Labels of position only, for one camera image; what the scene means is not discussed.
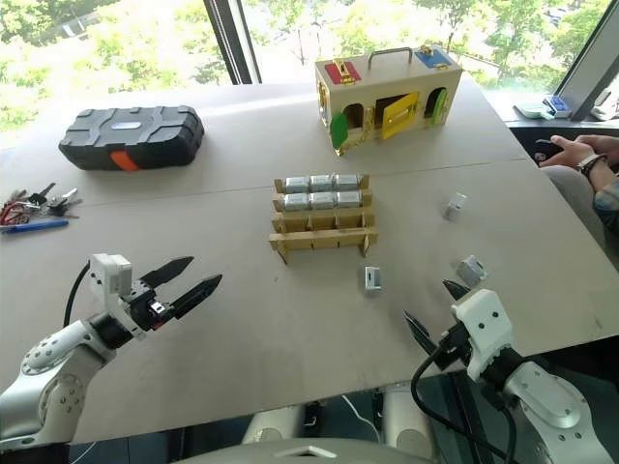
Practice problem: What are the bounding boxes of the white and green pouch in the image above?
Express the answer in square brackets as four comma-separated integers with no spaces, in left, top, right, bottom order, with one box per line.
[513,101,553,120]

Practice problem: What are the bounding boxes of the person's grey trouser leg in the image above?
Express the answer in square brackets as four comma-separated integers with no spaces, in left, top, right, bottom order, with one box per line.
[538,163,619,273]

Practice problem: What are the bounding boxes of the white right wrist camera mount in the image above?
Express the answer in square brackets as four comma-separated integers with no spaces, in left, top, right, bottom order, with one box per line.
[450,288,515,384]

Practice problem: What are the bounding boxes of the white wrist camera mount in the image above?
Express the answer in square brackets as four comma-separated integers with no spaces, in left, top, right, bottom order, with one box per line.
[450,288,515,384]
[88,252,147,342]

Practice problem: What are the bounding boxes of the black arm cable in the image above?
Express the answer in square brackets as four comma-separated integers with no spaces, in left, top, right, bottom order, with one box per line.
[63,260,94,329]
[409,335,531,464]

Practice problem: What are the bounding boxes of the black smartphone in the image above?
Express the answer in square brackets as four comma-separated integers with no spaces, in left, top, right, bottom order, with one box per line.
[533,138,562,168]

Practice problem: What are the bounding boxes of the person's hand with wristwatch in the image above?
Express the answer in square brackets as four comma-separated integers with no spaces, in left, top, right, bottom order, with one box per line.
[540,134,605,169]

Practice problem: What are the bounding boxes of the small blue box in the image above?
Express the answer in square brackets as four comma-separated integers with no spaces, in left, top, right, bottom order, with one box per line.
[542,96,574,119]

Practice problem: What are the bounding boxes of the blue pen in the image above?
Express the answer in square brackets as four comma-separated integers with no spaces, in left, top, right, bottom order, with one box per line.
[0,218,71,235]

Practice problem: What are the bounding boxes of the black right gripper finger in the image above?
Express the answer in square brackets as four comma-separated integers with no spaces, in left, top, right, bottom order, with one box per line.
[402,309,445,358]
[440,278,473,304]

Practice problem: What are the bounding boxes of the dark wristwatch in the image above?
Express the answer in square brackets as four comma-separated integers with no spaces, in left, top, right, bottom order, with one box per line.
[575,153,608,178]

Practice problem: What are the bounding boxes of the dark window frame post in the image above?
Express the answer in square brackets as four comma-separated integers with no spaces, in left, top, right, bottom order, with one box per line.
[202,0,263,86]

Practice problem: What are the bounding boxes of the bunch of keys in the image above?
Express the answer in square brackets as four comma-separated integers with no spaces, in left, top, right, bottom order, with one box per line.
[8,182,81,219]

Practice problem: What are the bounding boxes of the white object on sill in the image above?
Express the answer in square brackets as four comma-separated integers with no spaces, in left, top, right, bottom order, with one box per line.
[591,88,616,123]

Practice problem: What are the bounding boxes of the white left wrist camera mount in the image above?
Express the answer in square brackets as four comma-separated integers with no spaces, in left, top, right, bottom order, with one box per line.
[88,252,147,342]

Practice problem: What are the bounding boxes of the thin white cable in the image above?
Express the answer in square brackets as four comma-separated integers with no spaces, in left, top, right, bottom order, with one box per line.
[338,394,382,442]

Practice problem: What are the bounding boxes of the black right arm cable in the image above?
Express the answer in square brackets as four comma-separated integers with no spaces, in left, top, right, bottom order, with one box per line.
[409,335,531,464]

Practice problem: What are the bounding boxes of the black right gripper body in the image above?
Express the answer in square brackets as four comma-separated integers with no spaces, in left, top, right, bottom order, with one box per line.
[431,321,476,373]

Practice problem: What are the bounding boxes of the person's bare hand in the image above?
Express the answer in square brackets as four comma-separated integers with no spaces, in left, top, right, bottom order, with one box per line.
[574,134,619,159]

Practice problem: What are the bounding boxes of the wooden lock box colourful doors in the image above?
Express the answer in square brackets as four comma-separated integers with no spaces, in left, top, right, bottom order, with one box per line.
[313,44,464,159]

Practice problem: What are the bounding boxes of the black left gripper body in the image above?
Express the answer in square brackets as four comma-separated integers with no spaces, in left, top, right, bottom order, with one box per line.
[126,279,177,334]

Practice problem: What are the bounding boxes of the silver robot body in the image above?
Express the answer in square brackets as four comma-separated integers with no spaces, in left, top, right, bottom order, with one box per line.
[171,380,439,464]

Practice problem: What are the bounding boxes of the black tool case orange latch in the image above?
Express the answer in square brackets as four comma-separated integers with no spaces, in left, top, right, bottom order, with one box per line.
[57,104,206,174]

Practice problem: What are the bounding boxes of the wooden rack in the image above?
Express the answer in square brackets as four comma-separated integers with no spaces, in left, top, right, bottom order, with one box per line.
[268,173,380,265]

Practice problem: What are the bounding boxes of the red carabiner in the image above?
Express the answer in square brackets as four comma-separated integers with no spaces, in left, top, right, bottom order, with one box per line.
[0,200,31,228]

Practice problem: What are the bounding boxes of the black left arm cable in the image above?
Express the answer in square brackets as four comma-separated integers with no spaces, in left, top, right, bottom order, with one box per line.
[63,260,94,329]

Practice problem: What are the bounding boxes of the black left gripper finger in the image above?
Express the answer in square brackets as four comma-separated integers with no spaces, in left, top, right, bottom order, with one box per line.
[165,274,224,323]
[139,255,196,288]

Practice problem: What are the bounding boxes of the dark slanted window frame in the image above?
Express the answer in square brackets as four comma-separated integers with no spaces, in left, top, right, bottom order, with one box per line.
[552,0,619,123]

